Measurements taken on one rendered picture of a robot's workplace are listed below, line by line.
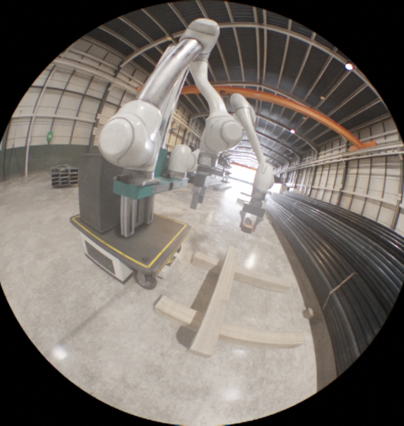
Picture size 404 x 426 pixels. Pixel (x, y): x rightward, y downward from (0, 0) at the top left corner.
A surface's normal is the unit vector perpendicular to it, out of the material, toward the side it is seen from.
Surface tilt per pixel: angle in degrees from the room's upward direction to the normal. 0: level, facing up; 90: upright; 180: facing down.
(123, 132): 98
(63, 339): 0
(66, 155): 90
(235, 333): 0
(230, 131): 98
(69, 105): 90
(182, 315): 0
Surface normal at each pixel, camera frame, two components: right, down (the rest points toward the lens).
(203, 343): 0.22, -0.92
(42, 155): 0.92, 0.31
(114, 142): 0.15, 0.44
